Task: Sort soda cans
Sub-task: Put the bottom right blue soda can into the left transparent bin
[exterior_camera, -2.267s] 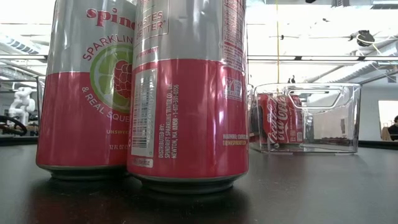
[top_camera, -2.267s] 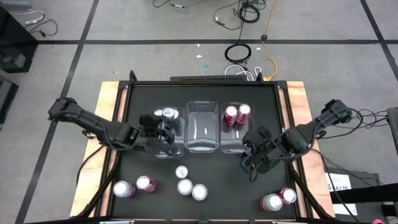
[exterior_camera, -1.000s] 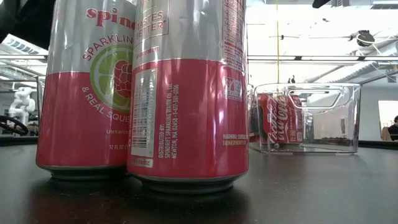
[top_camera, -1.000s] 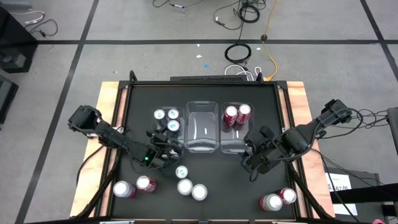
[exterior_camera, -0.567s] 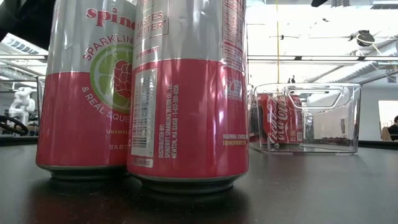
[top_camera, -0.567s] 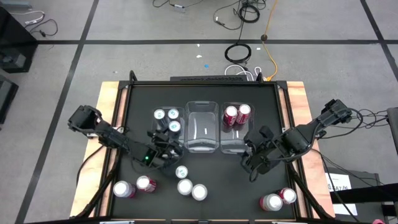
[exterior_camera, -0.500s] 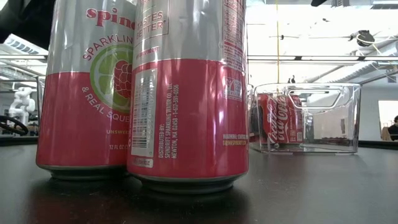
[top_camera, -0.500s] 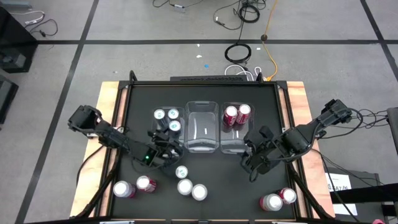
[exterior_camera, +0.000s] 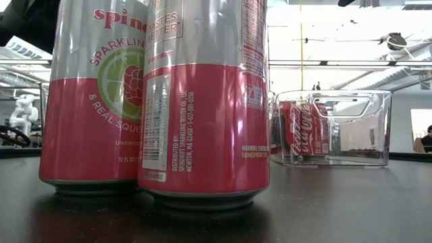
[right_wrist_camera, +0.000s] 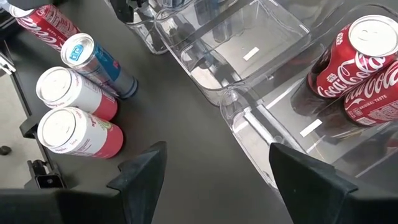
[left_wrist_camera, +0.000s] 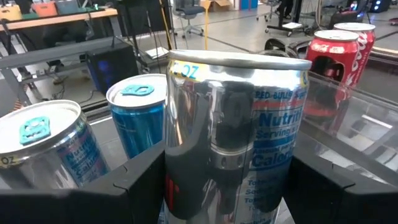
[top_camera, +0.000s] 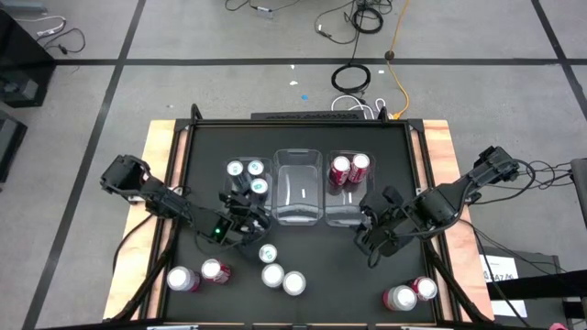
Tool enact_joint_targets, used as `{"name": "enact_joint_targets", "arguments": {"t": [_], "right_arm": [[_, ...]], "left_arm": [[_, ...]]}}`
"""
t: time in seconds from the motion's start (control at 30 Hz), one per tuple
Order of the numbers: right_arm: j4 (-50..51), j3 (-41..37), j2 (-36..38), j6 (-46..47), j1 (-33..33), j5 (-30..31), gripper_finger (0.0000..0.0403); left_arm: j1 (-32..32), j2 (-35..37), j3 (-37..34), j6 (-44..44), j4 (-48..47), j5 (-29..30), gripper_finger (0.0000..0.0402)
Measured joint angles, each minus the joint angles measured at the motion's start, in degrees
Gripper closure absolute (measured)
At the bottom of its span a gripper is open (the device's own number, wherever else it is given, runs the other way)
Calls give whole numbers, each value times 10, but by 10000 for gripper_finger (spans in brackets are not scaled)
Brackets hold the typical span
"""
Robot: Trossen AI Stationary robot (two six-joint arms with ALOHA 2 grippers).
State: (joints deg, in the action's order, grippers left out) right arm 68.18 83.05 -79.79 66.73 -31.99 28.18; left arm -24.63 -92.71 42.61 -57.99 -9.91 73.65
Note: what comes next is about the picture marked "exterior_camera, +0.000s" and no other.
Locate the clear plastic bin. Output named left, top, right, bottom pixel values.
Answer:
left=275, top=89, right=394, bottom=167

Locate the pink silver sparkling water can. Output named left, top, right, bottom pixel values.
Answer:
left=137, top=0, right=271, bottom=212
left=38, top=0, right=149, bottom=196

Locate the black ceiling device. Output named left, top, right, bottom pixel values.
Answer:
left=379, top=32, right=408, bottom=51

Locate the person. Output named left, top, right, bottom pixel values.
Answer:
left=421, top=124, right=432, bottom=153

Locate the white ceiling air vent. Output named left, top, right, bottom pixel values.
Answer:
left=5, top=35, right=53, bottom=61

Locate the white robot figure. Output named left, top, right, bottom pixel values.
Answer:
left=9, top=94, right=40, bottom=136

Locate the black round wheel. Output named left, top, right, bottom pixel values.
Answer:
left=0, top=125, right=31, bottom=149

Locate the grey horizontal rail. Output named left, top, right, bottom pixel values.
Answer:
left=0, top=59, right=432, bottom=72

